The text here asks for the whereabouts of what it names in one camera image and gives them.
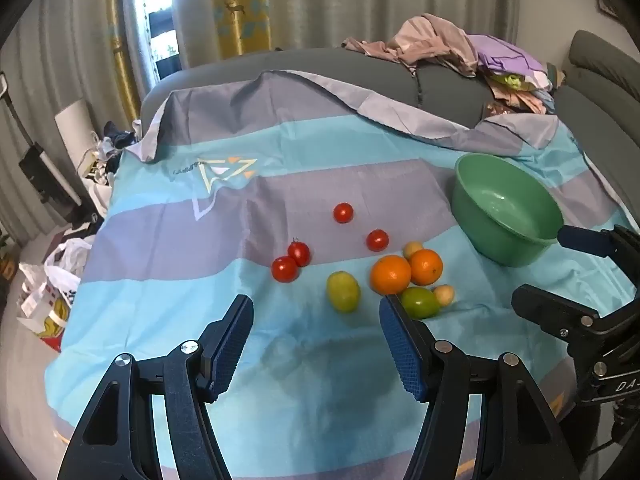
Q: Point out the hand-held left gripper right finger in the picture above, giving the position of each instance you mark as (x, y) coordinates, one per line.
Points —
(400, 350)

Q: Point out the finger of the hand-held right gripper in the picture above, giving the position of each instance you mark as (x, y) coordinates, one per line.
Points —
(582, 240)
(545, 307)

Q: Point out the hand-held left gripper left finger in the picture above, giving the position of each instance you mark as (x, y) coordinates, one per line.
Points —
(232, 340)

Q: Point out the green tomato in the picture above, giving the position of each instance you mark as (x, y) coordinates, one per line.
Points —
(419, 302)

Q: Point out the small yellow fruit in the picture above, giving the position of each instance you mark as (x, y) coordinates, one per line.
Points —
(444, 294)
(412, 249)

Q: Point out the orange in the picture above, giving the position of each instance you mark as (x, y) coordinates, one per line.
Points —
(426, 266)
(390, 274)

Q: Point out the green plastic bowl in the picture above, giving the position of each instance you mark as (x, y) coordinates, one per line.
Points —
(500, 210)

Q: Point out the red tomato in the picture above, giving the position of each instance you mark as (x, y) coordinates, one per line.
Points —
(377, 240)
(300, 253)
(343, 212)
(285, 269)

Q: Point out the grey padded headboard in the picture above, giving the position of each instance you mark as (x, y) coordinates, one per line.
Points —
(605, 90)

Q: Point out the peach cloth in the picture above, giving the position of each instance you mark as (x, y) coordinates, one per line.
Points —
(520, 97)

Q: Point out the floral patterned cloth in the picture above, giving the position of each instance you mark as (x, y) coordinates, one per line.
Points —
(491, 109)

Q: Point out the yellow-green cloth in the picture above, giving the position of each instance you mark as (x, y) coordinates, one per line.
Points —
(511, 80)

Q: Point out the white plastic bag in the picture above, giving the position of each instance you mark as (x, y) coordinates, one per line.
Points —
(67, 260)

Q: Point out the white bag with yellow print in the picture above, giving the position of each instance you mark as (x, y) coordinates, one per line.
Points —
(42, 310)

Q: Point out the purple cloth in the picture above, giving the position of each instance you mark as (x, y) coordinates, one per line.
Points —
(505, 55)

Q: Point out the pile of clothes on floor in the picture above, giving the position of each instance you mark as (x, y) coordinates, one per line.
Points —
(107, 160)

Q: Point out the blue and grey striped blanket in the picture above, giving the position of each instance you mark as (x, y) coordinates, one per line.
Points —
(320, 125)

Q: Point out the pink-brown garment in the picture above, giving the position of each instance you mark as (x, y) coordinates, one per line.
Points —
(425, 40)

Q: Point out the black stand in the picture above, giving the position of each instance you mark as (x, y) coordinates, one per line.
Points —
(42, 170)

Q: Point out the white box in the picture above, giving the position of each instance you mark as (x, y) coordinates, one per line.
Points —
(75, 127)

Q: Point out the grey padded mattress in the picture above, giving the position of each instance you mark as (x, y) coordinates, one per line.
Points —
(350, 67)

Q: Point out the grey pleated curtain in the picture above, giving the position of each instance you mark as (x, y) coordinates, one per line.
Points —
(375, 0)

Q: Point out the window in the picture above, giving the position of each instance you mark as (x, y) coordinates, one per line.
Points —
(155, 20)

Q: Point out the yellow patterned curtain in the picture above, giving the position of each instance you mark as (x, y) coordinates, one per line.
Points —
(240, 5)

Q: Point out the grey curtain with yellow band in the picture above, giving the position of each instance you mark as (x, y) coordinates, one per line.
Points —
(65, 45)

